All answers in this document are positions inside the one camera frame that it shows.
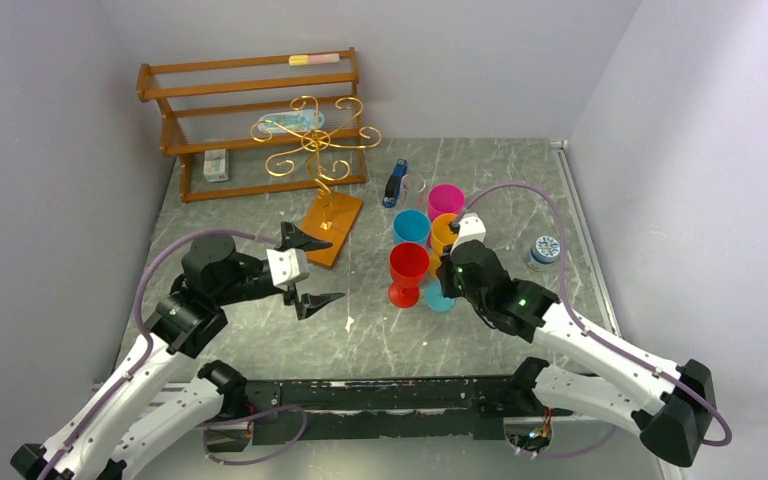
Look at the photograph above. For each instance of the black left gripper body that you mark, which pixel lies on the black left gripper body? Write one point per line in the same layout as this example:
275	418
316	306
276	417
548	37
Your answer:
251	285

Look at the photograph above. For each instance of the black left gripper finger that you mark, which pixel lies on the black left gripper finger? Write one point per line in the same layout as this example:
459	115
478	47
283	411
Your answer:
292	237
306	305

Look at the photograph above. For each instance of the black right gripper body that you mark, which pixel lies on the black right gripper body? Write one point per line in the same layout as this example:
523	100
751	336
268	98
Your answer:
450	281

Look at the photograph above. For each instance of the gold wire glass rack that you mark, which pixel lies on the gold wire glass rack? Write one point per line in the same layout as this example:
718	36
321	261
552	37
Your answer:
335	156

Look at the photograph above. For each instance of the blue wine glass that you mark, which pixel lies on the blue wine glass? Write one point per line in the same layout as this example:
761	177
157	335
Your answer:
411	225
435	299

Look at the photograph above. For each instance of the yellow wine glass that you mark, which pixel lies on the yellow wine glass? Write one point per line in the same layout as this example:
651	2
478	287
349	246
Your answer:
440	236

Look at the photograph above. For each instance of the red wine glass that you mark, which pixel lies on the red wine glass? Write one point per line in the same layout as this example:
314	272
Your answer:
408	265

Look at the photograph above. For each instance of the blue wine glass front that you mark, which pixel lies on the blue wine glass front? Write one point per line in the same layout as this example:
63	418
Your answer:
411	225

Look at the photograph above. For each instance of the pink wine glass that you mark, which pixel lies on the pink wine glass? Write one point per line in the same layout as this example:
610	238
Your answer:
443	199

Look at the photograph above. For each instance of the clear wine glass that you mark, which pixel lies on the clear wine glass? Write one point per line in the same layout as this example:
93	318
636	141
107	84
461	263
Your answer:
413	191

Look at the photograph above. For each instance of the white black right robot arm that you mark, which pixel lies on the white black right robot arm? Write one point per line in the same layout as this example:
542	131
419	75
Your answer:
669	406

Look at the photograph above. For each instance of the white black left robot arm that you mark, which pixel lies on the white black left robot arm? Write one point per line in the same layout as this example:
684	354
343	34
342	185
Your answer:
118	432

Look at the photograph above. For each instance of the wooden shelf rack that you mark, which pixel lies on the wooden shelf rack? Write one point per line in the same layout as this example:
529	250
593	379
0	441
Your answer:
209	105

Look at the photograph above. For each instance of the small printed box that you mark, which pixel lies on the small printed box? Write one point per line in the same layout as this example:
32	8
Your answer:
215	166

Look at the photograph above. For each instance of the blue stapler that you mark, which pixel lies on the blue stapler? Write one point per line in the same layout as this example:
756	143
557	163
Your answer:
393	185

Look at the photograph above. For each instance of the toothbrush package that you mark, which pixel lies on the toothbrush package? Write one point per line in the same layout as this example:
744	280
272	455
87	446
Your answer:
295	121

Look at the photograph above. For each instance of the yellow pink eraser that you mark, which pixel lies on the yellow pink eraser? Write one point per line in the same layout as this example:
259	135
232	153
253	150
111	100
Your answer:
313	59

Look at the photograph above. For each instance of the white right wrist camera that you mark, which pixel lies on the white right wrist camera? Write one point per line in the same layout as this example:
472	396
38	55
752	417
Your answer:
469	228

